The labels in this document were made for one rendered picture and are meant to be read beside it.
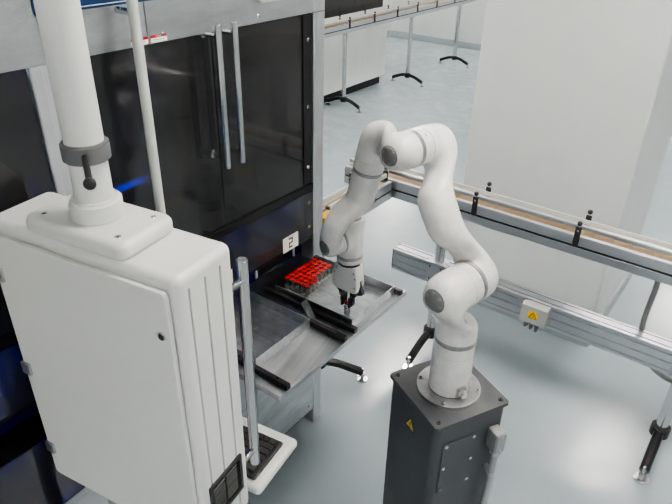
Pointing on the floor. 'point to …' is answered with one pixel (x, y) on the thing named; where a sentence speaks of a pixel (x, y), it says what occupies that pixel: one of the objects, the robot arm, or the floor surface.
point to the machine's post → (316, 163)
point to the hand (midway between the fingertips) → (347, 299)
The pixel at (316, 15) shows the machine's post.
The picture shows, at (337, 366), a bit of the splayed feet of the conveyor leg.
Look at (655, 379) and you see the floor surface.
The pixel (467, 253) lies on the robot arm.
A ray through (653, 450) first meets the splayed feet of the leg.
